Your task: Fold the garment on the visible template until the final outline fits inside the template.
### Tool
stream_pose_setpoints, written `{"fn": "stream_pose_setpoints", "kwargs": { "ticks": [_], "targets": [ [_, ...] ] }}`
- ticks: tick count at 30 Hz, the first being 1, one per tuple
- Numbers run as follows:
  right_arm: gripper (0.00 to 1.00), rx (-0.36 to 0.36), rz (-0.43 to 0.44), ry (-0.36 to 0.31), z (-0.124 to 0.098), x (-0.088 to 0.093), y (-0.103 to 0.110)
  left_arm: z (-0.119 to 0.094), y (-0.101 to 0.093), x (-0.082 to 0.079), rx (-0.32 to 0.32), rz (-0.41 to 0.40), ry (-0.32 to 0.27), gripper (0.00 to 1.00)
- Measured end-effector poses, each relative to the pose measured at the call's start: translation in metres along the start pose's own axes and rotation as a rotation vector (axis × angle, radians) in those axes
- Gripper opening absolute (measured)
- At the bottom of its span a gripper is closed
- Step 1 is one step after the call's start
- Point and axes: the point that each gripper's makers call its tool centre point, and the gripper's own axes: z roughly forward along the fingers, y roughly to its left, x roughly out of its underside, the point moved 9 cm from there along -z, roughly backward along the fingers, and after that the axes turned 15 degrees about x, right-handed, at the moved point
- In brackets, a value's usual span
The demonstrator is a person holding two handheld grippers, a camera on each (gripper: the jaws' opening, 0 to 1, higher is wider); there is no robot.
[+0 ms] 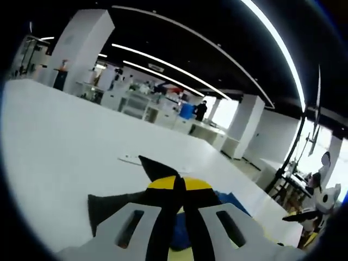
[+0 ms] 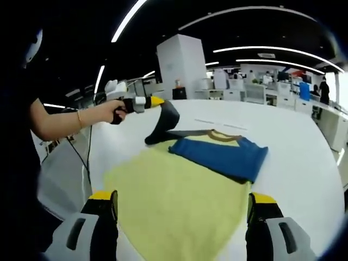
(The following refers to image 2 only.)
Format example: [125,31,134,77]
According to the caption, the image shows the white office desk row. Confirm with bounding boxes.
[296,97,348,153]

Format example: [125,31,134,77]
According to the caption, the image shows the white low cabinet row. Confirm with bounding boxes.
[194,86,297,110]

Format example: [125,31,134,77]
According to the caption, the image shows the person's left hand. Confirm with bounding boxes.
[91,100,128,127]

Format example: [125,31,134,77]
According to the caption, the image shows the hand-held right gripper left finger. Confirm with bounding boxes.
[43,189,119,261]

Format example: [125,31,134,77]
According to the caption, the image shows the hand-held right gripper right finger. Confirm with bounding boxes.
[245,192,318,261]

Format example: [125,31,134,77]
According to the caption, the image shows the blue barrel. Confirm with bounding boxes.
[300,82,312,100]

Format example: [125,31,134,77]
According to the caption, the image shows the white square pillar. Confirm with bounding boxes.
[156,34,206,100]

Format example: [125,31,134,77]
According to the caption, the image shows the yellow and blue garment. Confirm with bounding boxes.
[104,99,269,261]

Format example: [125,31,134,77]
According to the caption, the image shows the person at table edge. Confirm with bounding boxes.
[0,67,64,253]

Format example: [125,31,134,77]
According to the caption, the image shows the black cabinet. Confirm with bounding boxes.
[172,86,188,100]

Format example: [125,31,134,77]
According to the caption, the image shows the black cable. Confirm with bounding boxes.
[65,125,94,191]

